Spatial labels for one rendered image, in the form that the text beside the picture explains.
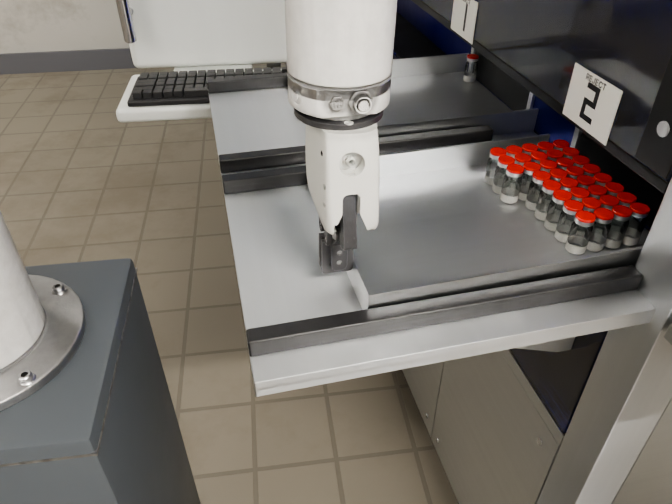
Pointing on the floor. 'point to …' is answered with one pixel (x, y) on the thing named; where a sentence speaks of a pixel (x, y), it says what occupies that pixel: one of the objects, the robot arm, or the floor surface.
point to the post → (621, 388)
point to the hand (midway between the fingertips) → (335, 252)
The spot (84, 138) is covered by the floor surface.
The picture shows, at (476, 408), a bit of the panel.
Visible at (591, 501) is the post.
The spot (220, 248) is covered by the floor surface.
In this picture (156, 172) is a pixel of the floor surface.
